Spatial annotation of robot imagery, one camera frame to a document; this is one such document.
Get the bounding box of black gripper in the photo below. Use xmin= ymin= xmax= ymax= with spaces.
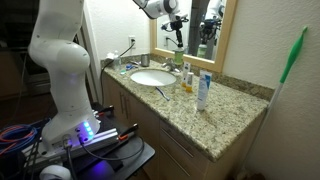
xmin=170 ymin=18 xmax=186 ymax=49

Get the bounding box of green soap pump bottle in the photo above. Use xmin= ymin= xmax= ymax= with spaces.
xmin=172 ymin=47 xmax=186 ymax=67

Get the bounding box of chrome faucet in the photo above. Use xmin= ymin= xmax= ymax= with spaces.
xmin=162 ymin=57 xmax=181 ymax=74

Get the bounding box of metal cup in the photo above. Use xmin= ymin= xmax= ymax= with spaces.
xmin=140 ymin=53 xmax=151 ymax=68

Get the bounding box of small white tube yellow cap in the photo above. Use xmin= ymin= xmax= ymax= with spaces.
xmin=185 ymin=71 xmax=195 ymax=93

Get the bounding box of white oval sink basin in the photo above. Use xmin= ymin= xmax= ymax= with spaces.
xmin=129 ymin=68 xmax=178 ymax=87

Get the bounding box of wood framed mirror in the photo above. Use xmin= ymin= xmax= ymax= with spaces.
xmin=149 ymin=0 xmax=239 ymax=74

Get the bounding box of large white blue tube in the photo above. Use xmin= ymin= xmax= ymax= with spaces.
xmin=196 ymin=69 xmax=213 ymax=112

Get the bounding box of blue toothbrush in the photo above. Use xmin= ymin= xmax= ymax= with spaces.
xmin=155 ymin=86 xmax=171 ymax=102

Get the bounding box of clear plastic water bottle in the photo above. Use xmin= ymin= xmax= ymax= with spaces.
xmin=112 ymin=50 xmax=122 ymax=72

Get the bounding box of beige vanity cabinet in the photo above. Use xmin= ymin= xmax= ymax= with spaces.
xmin=101 ymin=71 xmax=268 ymax=180

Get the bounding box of orange black clamp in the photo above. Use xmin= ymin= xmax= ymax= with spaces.
xmin=117 ymin=122 xmax=140 ymax=141
xmin=97 ymin=104 xmax=116 ymax=118

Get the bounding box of black robot cart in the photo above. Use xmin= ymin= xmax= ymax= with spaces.
xmin=64 ymin=102 xmax=156 ymax=180

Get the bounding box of white round object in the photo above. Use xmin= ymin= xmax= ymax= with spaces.
xmin=39 ymin=164 xmax=73 ymax=180

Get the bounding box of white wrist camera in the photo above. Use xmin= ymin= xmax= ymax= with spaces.
xmin=169 ymin=12 xmax=190 ymax=23

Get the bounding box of white wall outlet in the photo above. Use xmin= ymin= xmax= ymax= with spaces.
xmin=128 ymin=35 xmax=137 ymax=50

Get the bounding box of black power cable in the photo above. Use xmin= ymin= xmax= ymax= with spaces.
xmin=99 ymin=39 xmax=136 ymax=108

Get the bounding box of white door frame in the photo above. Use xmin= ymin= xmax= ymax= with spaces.
xmin=81 ymin=0 xmax=103 ymax=105

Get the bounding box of green white mop handle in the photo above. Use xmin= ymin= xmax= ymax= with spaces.
xmin=233 ymin=25 xmax=309 ymax=180

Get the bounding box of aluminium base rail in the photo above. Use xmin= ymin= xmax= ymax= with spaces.
xmin=22 ymin=127 xmax=120 ymax=168

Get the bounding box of black looped base cable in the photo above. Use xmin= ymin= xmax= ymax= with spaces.
xmin=77 ymin=134 xmax=146 ymax=162

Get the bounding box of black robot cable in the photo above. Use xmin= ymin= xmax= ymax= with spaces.
xmin=63 ymin=138 xmax=78 ymax=180

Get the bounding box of blue orange cable bundle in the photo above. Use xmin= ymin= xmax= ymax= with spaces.
xmin=0 ymin=117 xmax=52 ymax=158

